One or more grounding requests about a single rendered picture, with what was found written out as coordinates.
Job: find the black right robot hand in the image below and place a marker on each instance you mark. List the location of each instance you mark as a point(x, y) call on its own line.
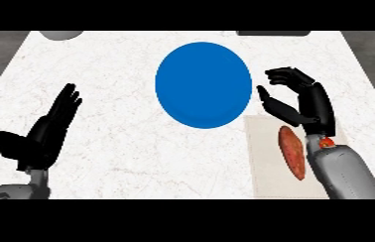
point(316, 103)

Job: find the grey round object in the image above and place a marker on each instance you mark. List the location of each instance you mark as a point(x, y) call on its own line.
point(61, 35)

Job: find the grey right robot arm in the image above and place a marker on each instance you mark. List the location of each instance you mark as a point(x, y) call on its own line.
point(342, 173)

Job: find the dark grey flat object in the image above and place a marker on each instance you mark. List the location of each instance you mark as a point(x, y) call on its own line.
point(274, 33)

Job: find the orange sweet potato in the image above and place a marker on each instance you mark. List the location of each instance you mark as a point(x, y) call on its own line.
point(293, 155)

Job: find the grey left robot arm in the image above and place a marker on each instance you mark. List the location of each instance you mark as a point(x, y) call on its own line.
point(30, 186)

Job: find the beige placemat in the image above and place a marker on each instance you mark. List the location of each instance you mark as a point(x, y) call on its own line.
point(274, 173)

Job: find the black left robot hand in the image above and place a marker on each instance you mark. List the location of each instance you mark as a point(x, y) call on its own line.
point(49, 133)

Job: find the blue plate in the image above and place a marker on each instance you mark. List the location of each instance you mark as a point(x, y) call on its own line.
point(204, 85)

